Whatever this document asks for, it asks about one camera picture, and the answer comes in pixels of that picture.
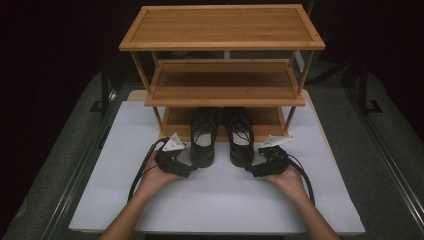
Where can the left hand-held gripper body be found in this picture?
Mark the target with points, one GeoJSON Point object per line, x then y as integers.
{"type": "Point", "coordinates": [170, 163]}

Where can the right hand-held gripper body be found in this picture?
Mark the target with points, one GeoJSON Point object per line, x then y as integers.
{"type": "Point", "coordinates": [273, 163]}

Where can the black leather lace-up shoe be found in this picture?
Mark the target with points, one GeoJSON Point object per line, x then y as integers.
{"type": "Point", "coordinates": [240, 156]}
{"type": "Point", "coordinates": [202, 155]}

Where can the wooden three-tier shoe rack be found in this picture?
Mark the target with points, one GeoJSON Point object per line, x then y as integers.
{"type": "Point", "coordinates": [221, 28]}

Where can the person's left hand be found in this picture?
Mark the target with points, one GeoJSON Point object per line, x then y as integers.
{"type": "Point", "coordinates": [155, 180]}

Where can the person's right hand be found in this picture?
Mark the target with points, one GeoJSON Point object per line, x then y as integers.
{"type": "Point", "coordinates": [291, 183]}

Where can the white table mat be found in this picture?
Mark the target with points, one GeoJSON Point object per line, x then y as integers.
{"type": "Point", "coordinates": [216, 200]}

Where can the black metal stand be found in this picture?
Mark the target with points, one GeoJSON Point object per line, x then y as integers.
{"type": "Point", "coordinates": [105, 90]}
{"type": "Point", "coordinates": [364, 90]}

